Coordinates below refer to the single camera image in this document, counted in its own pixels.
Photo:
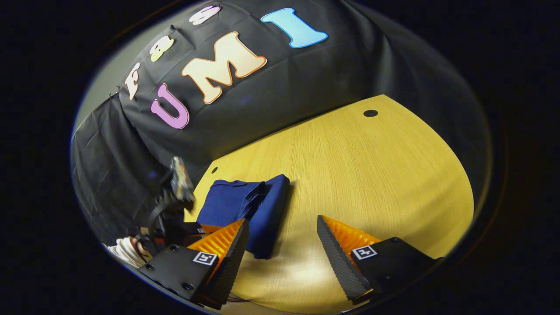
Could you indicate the blue denim jeans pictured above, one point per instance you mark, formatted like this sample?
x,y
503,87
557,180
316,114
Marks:
x,y
271,210

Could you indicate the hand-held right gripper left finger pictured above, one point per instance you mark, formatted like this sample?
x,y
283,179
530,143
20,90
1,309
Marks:
x,y
232,262

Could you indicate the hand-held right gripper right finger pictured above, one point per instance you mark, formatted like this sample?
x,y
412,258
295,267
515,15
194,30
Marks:
x,y
341,258

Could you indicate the black backdrop cloth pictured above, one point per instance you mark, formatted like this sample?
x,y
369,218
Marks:
x,y
306,87

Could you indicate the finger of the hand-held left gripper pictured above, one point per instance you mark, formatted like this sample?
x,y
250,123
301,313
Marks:
x,y
210,229

